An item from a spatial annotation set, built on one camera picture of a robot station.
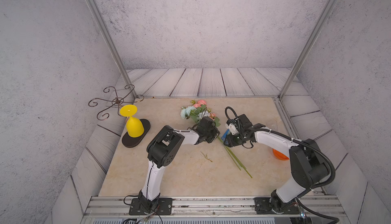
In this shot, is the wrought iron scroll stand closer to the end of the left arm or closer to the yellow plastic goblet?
the yellow plastic goblet

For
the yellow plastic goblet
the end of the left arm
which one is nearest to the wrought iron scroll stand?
the yellow plastic goblet

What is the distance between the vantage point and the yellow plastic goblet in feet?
2.34
